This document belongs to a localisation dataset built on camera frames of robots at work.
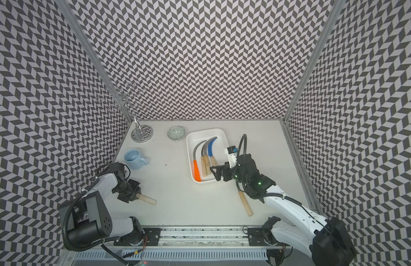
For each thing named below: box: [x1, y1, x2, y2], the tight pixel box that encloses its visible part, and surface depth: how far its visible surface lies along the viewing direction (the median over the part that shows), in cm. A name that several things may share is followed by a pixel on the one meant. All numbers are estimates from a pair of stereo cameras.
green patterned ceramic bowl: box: [167, 125, 186, 142], surface depth 110 cm
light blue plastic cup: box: [122, 148, 148, 170], surface depth 95 cm
